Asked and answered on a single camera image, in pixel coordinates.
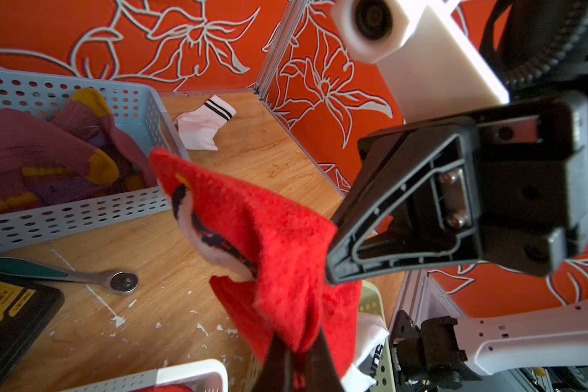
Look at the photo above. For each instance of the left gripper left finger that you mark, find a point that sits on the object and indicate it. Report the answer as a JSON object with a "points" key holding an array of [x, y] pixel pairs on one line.
{"points": [[278, 369]]}

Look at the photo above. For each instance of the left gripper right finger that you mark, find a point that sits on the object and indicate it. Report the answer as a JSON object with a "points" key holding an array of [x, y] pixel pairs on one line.
{"points": [[320, 373]]}

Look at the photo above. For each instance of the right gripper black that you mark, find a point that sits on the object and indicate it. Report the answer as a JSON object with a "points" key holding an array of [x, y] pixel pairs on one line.
{"points": [[415, 203]]}

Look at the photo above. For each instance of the white striped sock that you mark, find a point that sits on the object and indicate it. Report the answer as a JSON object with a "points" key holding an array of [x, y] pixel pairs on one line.
{"points": [[197, 129], [371, 333]]}

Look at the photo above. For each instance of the red cat face sock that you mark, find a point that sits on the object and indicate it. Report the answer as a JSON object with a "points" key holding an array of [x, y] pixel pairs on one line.
{"points": [[274, 251]]}

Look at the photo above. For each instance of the blue perforated plastic basket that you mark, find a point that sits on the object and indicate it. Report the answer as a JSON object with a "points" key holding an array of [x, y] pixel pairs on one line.
{"points": [[69, 204]]}

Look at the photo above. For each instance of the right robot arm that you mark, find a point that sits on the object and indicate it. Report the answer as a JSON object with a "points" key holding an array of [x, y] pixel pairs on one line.
{"points": [[446, 352]]}

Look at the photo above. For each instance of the white perforated plastic basket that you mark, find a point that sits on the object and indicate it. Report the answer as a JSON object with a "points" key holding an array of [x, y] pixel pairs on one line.
{"points": [[203, 375]]}

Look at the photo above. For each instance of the green perforated plastic basket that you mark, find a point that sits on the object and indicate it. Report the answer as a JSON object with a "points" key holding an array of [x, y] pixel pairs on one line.
{"points": [[341, 305]]}

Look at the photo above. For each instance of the black case yellow label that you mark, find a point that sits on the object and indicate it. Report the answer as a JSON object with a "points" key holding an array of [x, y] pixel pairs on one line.
{"points": [[25, 310]]}

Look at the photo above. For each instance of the ratchet wrench green handle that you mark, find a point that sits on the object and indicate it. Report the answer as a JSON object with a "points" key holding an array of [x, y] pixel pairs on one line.
{"points": [[118, 282]]}

